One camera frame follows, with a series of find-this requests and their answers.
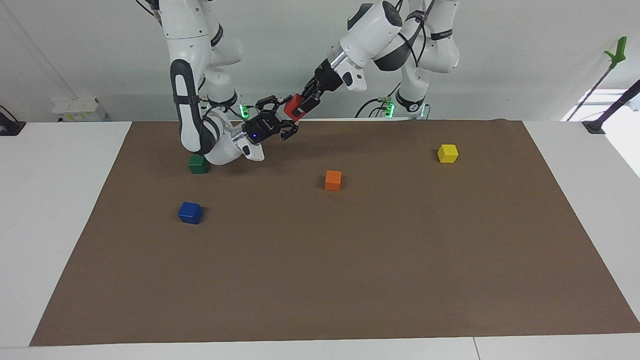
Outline red wooden block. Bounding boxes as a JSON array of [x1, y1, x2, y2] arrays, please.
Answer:
[[283, 93, 308, 122]]

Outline blue wooden block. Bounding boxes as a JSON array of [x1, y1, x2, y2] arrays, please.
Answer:
[[177, 201, 204, 225]]

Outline brown paper table mat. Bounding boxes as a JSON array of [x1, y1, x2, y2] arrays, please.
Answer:
[[29, 119, 640, 347]]

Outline white box with yellow label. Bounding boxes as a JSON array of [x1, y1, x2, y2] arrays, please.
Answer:
[[52, 97, 108, 123]]

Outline black table clamp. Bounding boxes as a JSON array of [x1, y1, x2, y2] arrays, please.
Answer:
[[0, 105, 27, 137]]

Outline black pole with clamp base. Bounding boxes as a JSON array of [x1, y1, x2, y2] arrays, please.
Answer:
[[582, 79, 640, 135]]

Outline thin pole with green tip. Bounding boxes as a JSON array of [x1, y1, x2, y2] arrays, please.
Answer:
[[566, 36, 628, 122]]

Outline black left base cable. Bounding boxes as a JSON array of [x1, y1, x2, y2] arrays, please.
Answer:
[[355, 82, 401, 119]]

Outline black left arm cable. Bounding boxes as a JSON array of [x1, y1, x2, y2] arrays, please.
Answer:
[[395, 0, 433, 68]]

